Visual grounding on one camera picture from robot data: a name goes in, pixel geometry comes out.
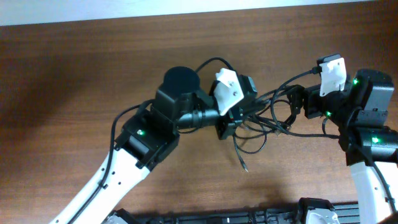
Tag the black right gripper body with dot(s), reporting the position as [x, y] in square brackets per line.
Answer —
[315, 104]

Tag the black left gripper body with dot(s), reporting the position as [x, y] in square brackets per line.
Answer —
[224, 128]

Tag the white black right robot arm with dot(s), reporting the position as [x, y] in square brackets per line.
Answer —
[360, 112]

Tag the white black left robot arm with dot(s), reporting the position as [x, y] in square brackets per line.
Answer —
[153, 133]

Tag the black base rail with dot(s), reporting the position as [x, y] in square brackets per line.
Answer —
[307, 210]

